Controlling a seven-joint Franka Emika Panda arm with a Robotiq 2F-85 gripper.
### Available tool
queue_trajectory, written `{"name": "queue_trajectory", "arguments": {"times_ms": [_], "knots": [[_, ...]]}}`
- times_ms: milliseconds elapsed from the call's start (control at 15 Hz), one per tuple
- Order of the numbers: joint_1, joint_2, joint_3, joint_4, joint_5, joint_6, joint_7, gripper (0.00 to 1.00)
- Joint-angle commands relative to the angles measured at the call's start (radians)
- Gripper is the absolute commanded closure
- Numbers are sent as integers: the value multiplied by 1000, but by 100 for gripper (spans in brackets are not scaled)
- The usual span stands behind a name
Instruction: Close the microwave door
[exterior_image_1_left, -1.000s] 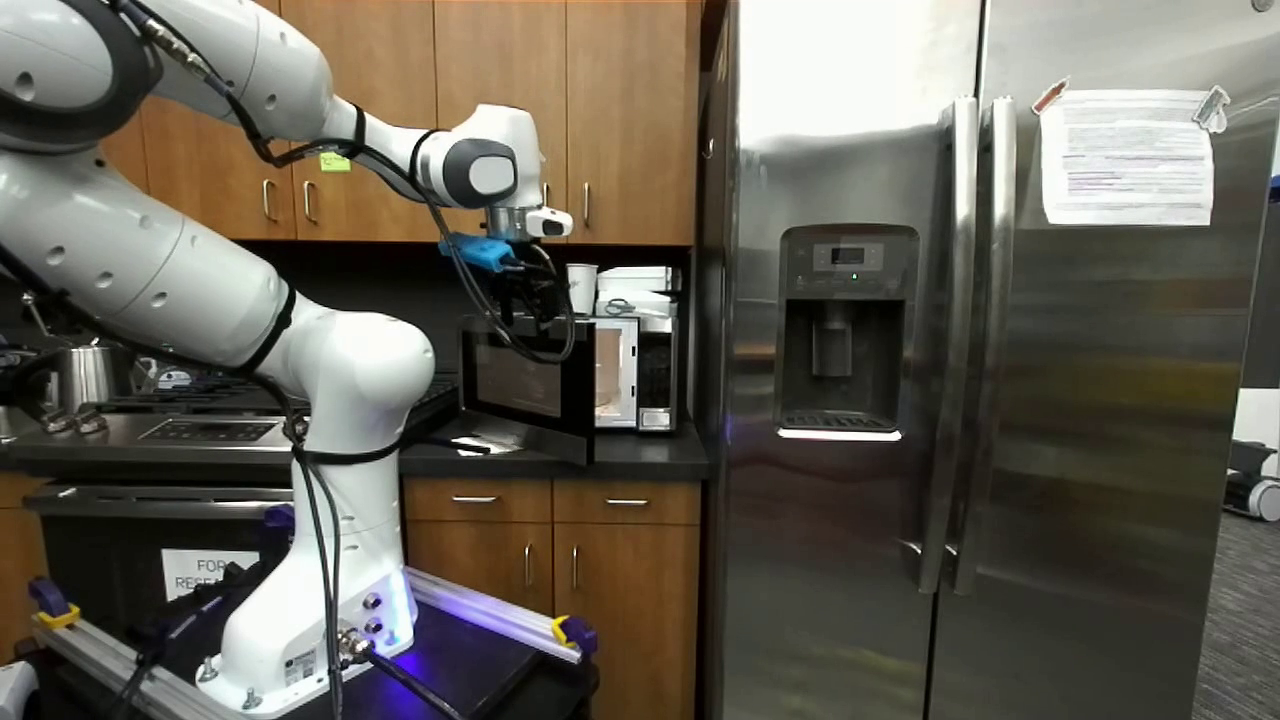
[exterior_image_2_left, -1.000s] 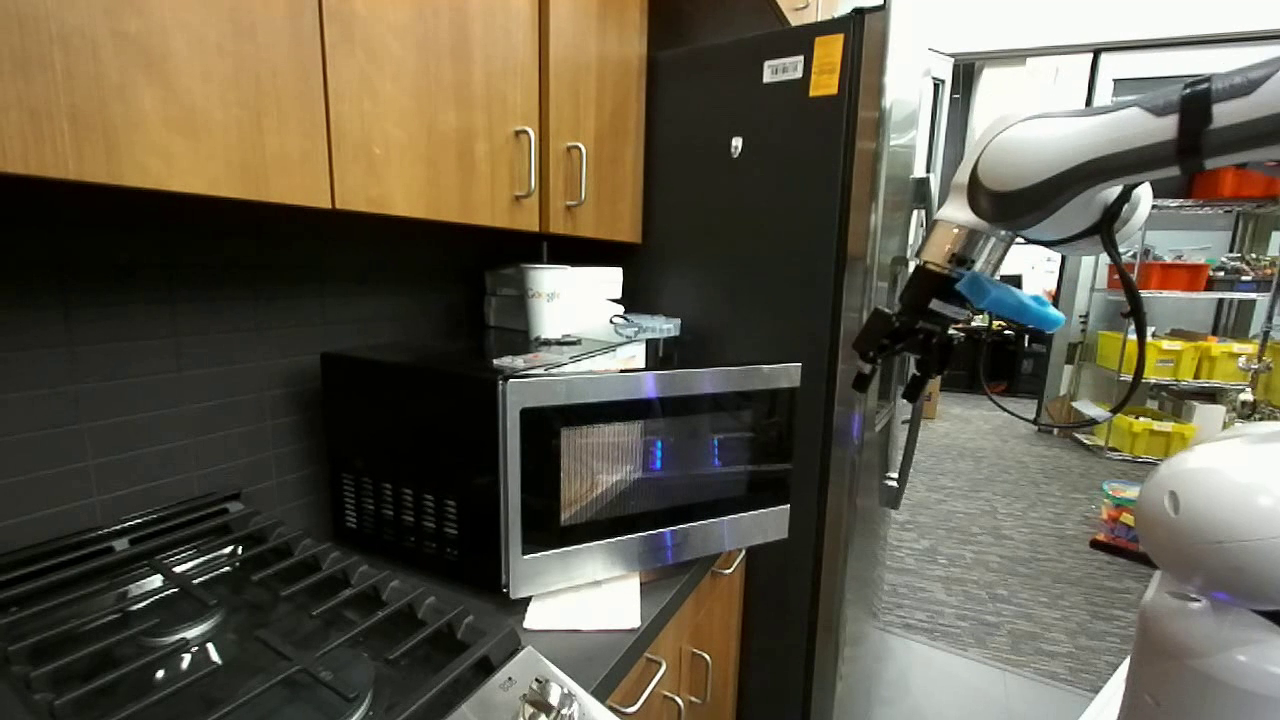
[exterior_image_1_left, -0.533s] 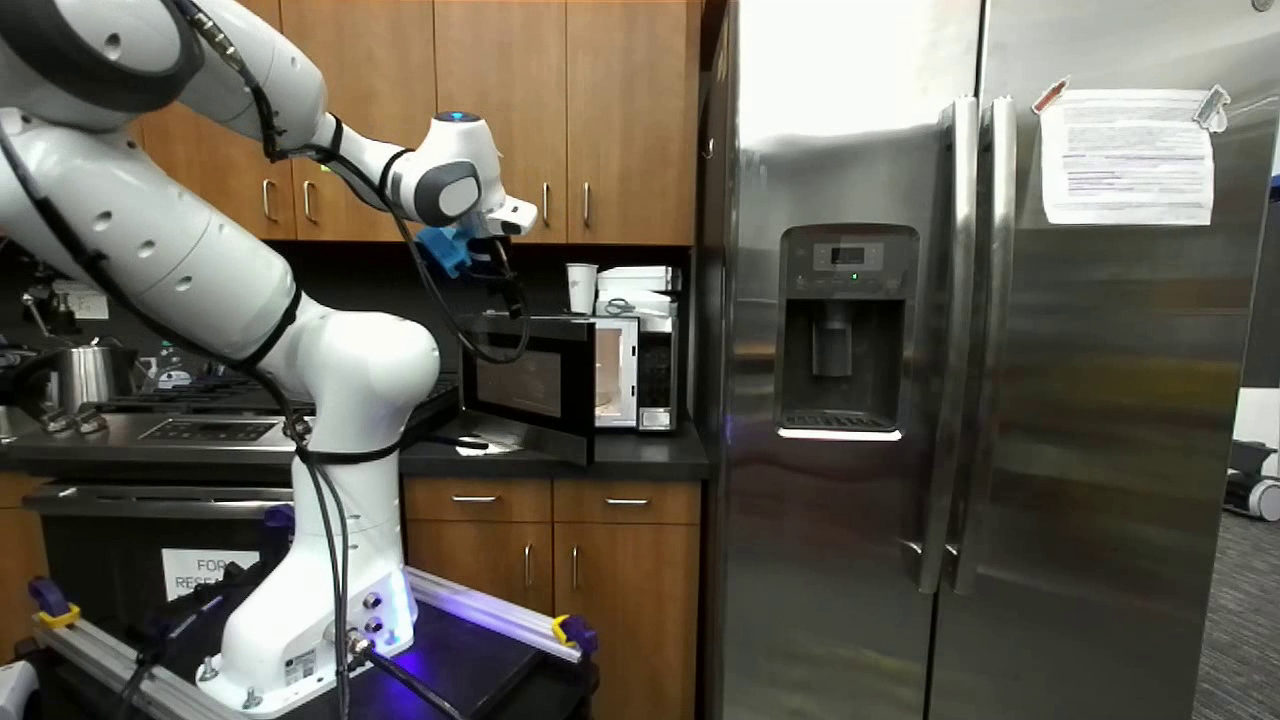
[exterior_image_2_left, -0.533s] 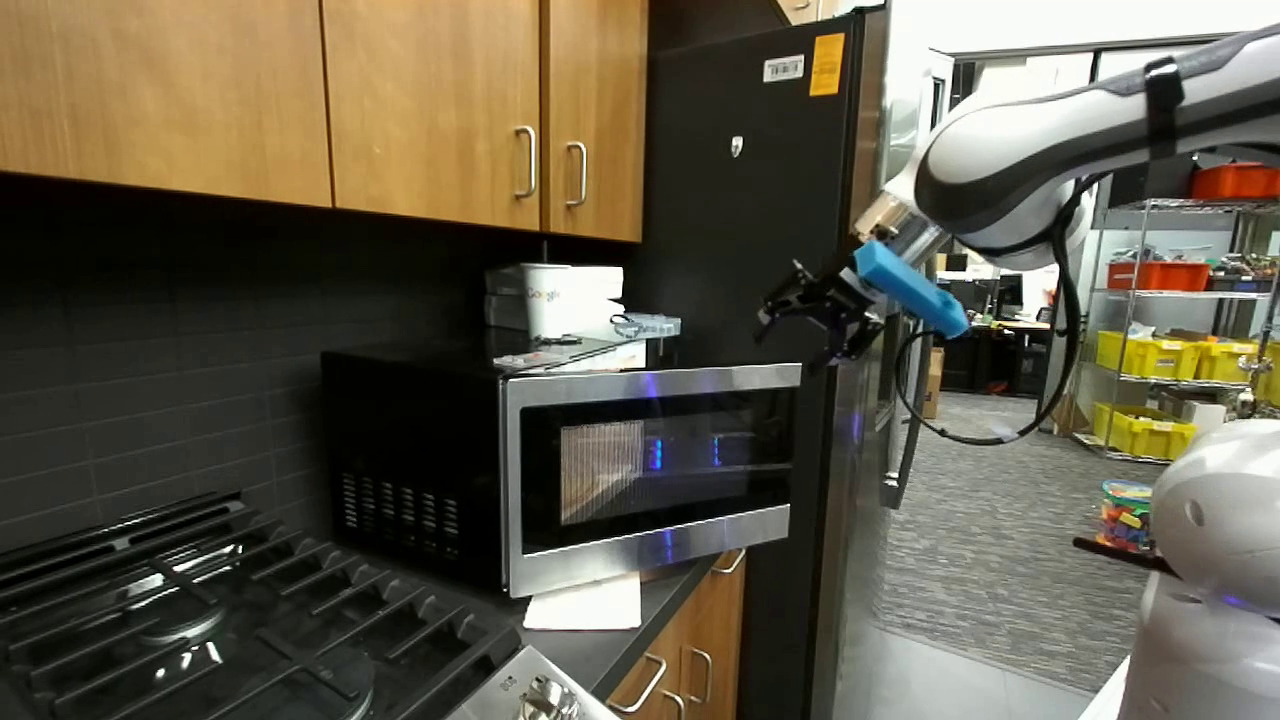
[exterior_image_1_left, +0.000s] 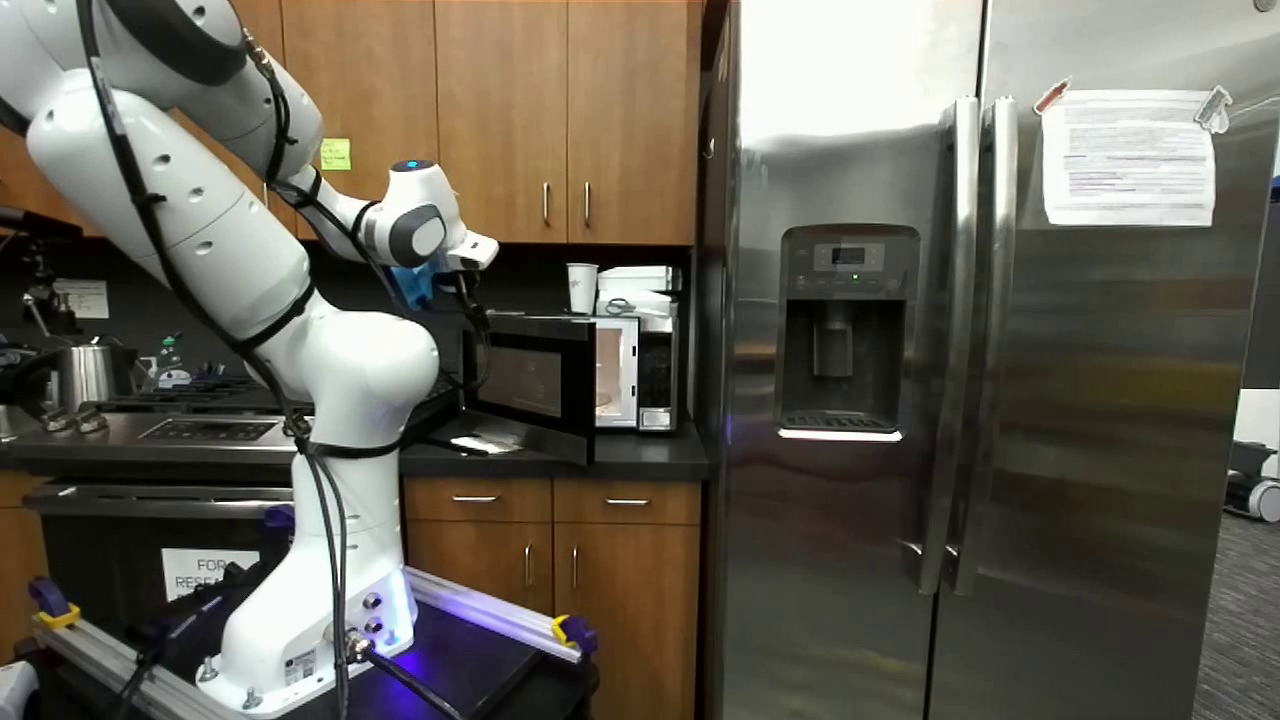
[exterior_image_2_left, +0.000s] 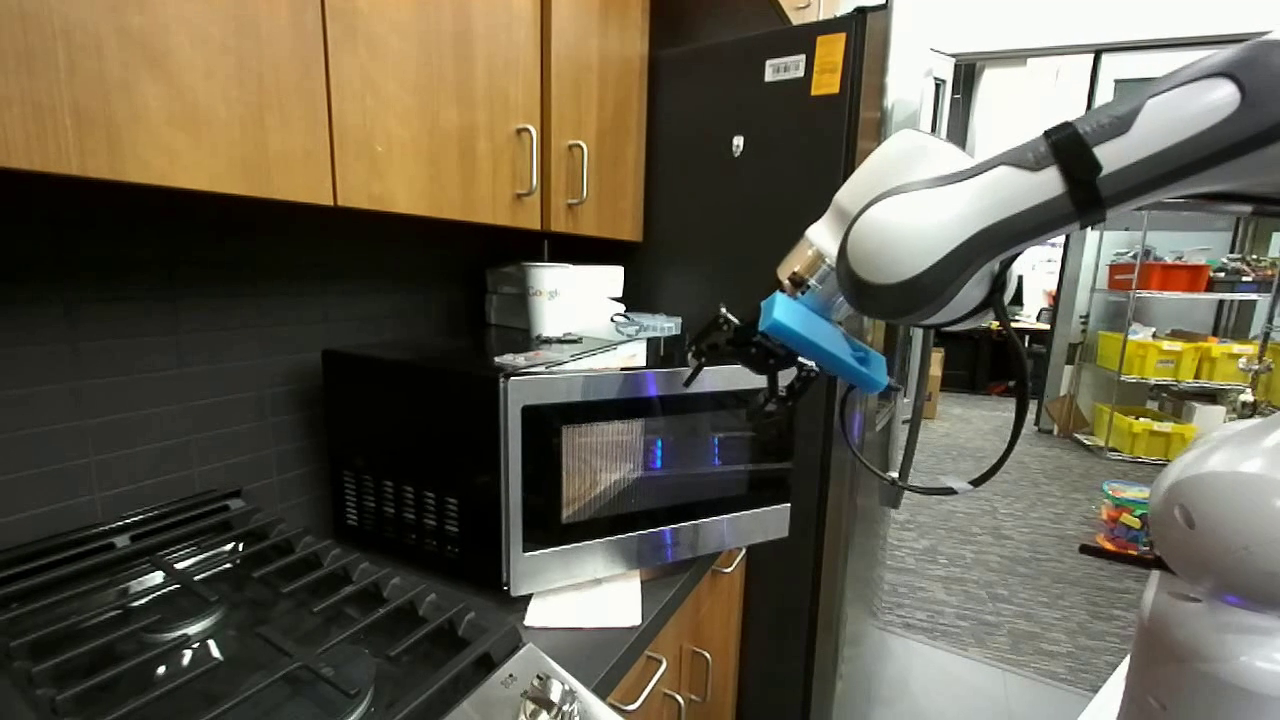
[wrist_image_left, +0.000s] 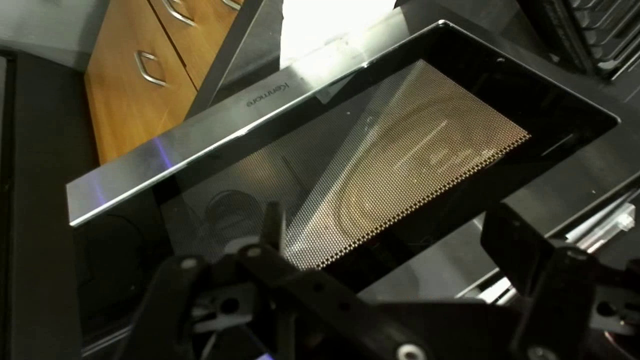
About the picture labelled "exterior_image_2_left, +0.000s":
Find black gas range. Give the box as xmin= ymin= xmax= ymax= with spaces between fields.
xmin=0 ymin=486 xmax=625 ymax=720

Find black velcro strap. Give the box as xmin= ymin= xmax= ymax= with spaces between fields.
xmin=1039 ymin=118 xmax=1113 ymax=234

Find silver range knob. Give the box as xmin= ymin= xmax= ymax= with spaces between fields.
xmin=516 ymin=669 xmax=578 ymax=720

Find stainless steel refrigerator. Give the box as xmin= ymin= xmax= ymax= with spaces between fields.
xmin=636 ymin=0 xmax=896 ymax=720

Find clear plastic bag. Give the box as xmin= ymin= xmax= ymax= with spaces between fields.
xmin=598 ymin=307 xmax=685 ymax=346

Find yellow label sticker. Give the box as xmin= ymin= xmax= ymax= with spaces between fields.
xmin=808 ymin=28 xmax=853 ymax=101

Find silver wall door handle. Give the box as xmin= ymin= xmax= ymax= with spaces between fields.
xmin=509 ymin=122 xmax=543 ymax=206
xmin=560 ymin=136 xmax=594 ymax=212

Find white box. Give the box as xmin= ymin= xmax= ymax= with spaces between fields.
xmin=519 ymin=261 xmax=629 ymax=342

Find flat grey tray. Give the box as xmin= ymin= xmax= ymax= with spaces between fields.
xmin=488 ymin=334 xmax=653 ymax=377

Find white paper sheet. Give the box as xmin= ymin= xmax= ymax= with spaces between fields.
xmin=519 ymin=574 xmax=646 ymax=633

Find yellow storage bin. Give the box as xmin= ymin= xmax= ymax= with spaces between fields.
xmin=1091 ymin=401 xmax=1200 ymax=463
xmin=1122 ymin=338 xmax=1202 ymax=388
xmin=1195 ymin=338 xmax=1262 ymax=394
xmin=1091 ymin=328 xmax=1137 ymax=377

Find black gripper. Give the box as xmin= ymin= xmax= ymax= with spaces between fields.
xmin=679 ymin=304 xmax=819 ymax=411

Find colourful toy stack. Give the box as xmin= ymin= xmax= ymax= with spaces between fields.
xmin=1091 ymin=478 xmax=1160 ymax=559

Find white label sticker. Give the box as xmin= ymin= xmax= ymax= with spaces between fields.
xmin=758 ymin=49 xmax=813 ymax=88

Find translucent white cup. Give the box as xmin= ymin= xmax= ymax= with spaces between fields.
xmin=485 ymin=261 xmax=537 ymax=338

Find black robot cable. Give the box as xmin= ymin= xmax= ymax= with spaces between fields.
xmin=832 ymin=295 xmax=1034 ymax=509

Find metal shelf rack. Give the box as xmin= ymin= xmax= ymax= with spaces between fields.
xmin=1084 ymin=212 xmax=1280 ymax=471

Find red storage bin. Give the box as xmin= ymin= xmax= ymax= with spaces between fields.
xmin=1102 ymin=261 xmax=1217 ymax=295

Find wooden drawer front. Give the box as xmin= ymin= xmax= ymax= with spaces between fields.
xmin=604 ymin=622 xmax=693 ymax=720
xmin=674 ymin=557 xmax=752 ymax=643

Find black steel microwave body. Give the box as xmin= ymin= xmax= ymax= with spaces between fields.
xmin=318 ymin=338 xmax=752 ymax=595

